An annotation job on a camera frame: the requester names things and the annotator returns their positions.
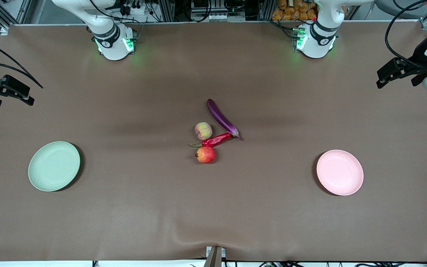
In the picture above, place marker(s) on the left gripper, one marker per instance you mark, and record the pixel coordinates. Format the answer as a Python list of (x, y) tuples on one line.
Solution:
[(416, 58)]

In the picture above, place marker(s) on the purple eggplant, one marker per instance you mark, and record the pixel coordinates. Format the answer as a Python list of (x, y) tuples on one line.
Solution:
[(219, 115)]

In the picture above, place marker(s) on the red chili pepper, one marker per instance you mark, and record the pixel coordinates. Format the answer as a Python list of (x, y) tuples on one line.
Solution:
[(217, 140)]

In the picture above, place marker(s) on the green pink peach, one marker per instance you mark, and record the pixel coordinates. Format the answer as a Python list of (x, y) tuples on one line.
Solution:
[(203, 131)]

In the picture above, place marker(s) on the red apple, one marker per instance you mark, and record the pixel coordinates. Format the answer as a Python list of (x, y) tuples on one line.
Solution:
[(205, 155)]

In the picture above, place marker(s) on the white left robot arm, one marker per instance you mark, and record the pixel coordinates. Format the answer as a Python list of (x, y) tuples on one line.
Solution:
[(317, 44)]

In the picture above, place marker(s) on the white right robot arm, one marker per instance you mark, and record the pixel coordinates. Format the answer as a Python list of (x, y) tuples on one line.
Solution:
[(111, 48)]

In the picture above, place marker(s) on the grey chair seat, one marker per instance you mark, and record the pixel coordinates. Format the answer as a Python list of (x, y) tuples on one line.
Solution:
[(395, 9)]

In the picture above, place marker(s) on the light green plate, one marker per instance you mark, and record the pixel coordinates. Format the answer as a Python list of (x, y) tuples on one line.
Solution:
[(54, 166)]

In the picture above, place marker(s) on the pink plate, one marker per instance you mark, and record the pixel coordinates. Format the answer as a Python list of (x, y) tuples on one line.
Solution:
[(340, 172)]

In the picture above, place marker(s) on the bag of orange items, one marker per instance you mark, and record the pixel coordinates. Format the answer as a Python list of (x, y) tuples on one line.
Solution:
[(291, 13)]

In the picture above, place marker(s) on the white power strip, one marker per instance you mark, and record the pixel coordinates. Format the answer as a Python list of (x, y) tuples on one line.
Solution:
[(137, 10)]

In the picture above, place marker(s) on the white terminal block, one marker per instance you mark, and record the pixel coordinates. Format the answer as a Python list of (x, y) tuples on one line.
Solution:
[(221, 17)]

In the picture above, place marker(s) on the brown table cloth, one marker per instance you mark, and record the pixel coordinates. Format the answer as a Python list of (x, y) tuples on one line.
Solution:
[(213, 207)]

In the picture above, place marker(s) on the grey table edge clamp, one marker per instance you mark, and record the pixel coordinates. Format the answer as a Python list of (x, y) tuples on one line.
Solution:
[(214, 257)]

